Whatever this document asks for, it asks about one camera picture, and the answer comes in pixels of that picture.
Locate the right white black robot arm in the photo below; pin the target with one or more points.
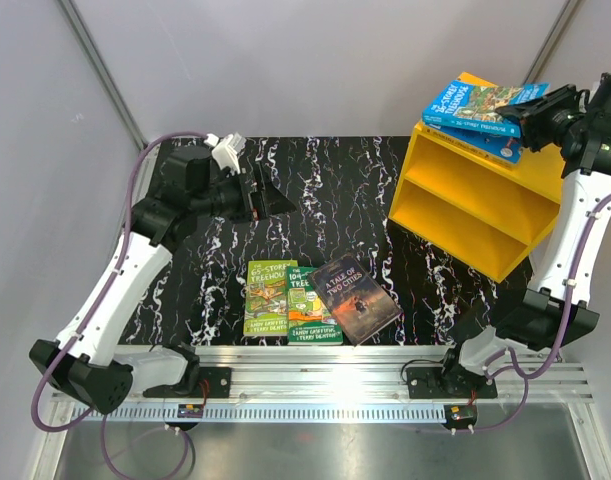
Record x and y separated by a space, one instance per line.
528 327

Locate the dark tale of two cities book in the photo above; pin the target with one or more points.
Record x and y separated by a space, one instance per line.
360 306

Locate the yellow wooden shelf box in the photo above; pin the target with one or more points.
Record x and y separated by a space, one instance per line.
480 208

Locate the black marble pattern mat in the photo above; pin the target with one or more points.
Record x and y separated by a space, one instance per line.
343 188

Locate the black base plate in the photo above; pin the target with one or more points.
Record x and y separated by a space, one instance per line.
429 382
214 382

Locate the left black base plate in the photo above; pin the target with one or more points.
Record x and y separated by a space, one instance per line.
214 382

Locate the aluminium rail frame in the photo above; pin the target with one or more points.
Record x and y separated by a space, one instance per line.
550 420

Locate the green 65-storey treehouse book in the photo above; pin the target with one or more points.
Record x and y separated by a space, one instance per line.
265 311

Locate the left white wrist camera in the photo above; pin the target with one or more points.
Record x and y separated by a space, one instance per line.
226 150

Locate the blue back-cover book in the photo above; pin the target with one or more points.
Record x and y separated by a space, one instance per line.
490 147

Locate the blue 26-storey treehouse book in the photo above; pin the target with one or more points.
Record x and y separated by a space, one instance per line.
472 107

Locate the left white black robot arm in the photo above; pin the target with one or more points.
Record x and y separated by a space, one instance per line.
191 182

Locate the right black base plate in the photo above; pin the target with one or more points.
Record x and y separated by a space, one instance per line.
429 382

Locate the white slotted cable duct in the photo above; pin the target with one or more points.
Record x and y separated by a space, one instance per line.
279 413

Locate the green 104-storey treehouse book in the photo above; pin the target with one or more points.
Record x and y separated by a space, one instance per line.
309 320

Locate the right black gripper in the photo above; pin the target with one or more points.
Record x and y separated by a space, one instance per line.
531 118

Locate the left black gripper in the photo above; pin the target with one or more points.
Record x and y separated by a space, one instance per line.
268 198

